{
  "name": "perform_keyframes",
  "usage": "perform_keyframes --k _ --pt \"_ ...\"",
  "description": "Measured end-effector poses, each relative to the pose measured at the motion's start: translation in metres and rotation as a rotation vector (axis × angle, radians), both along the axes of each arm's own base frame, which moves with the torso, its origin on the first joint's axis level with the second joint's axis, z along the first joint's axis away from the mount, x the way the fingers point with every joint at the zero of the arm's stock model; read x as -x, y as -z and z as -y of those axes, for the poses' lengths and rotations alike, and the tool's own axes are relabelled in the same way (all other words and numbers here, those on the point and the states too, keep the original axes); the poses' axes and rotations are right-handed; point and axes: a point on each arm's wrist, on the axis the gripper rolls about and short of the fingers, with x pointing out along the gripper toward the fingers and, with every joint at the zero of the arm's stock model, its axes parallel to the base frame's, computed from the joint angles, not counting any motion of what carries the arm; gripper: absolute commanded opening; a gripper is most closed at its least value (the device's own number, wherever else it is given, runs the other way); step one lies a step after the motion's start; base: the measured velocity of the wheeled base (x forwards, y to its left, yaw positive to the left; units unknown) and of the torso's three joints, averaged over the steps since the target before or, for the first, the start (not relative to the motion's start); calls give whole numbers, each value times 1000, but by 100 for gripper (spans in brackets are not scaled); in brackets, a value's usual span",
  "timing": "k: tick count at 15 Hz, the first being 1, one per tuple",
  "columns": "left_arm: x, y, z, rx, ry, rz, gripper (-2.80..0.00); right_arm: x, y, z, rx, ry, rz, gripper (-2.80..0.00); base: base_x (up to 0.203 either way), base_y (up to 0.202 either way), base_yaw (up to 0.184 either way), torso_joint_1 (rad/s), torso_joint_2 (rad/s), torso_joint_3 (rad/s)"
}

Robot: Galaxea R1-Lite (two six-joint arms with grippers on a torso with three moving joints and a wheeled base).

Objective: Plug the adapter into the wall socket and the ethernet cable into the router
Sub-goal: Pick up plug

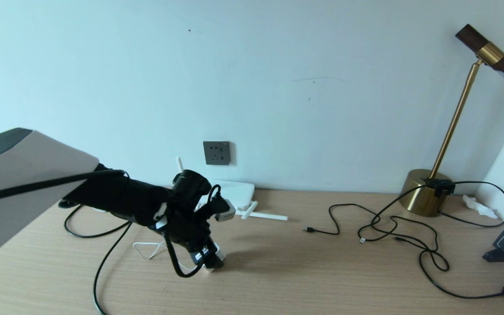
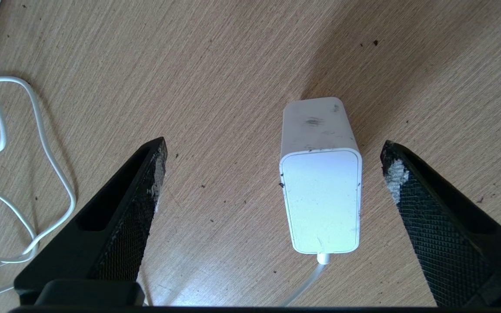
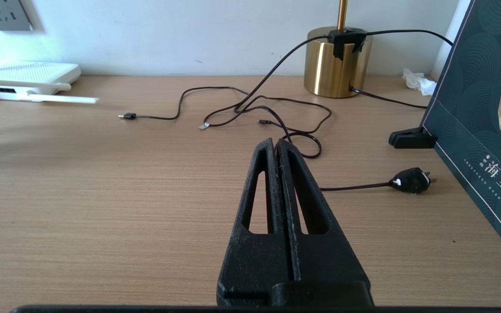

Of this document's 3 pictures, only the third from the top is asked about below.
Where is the brass desk lamp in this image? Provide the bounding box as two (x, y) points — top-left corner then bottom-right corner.
(304, 0), (373, 98)

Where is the crumpled white tissue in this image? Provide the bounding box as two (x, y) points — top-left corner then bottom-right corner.
(402, 68), (437, 96)

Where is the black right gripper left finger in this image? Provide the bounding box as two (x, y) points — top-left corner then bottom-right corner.
(217, 138), (297, 307)

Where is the grey wall socket plate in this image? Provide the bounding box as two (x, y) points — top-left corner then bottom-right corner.
(0, 0), (33, 31)

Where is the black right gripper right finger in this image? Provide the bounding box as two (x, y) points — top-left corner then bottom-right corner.
(275, 139), (374, 307)

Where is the black multi-head USB cable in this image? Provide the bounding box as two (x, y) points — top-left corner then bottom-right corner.
(118, 86), (333, 159)

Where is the white router with antennas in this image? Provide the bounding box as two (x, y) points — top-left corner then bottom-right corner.
(0, 62), (100, 104)

